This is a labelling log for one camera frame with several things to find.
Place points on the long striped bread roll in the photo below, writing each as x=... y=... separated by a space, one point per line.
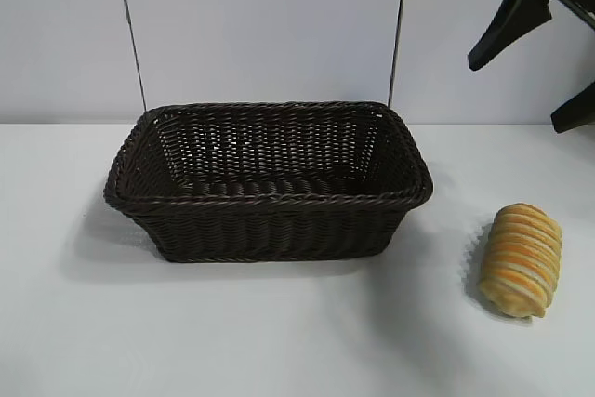
x=520 y=262

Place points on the dark brown wicker basket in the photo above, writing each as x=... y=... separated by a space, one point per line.
x=269 y=229

